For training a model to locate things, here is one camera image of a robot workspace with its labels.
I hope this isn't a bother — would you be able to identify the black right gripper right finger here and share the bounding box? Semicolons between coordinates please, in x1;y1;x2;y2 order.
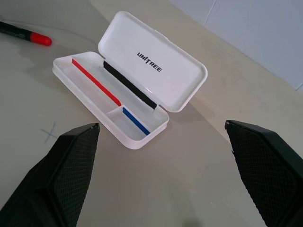
224;120;303;227

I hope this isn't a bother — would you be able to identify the white open pencil case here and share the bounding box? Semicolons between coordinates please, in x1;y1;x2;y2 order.
52;11;208;150

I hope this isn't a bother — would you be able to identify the black marker with red cap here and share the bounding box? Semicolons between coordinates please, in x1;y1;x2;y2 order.
0;20;53;47

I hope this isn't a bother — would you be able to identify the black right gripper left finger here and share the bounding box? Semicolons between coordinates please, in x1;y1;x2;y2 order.
0;122;100;227

